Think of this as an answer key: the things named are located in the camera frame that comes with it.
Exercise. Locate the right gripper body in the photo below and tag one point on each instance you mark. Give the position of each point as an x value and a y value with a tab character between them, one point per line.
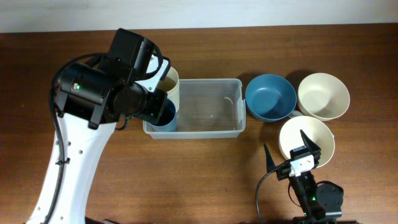
283	173

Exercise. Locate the clear plastic storage container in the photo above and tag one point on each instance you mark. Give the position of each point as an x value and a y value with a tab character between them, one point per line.
209	108

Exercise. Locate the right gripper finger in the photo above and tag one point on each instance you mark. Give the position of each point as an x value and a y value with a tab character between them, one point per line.
270	166
314	148

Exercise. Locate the cream cup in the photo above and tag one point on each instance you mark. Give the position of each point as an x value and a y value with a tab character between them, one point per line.
171	86

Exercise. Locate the cream bowl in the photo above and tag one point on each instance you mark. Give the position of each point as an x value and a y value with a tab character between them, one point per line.
323	97
290	137

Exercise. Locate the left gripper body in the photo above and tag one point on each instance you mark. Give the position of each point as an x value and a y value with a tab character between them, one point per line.
150	104

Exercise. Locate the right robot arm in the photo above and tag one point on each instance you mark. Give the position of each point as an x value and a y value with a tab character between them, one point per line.
320	201

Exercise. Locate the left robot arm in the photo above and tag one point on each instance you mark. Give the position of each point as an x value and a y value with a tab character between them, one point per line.
91	97

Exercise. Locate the blue bowl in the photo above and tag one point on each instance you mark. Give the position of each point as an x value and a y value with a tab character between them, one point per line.
270	97

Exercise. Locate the cream bowl front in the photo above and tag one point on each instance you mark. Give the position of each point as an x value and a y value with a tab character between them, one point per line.
290	137

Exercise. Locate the cream bowl rear right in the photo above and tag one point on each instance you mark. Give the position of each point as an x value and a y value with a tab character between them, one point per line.
323	97

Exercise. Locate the blue cup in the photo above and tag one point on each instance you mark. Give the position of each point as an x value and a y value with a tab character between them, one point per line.
168	119

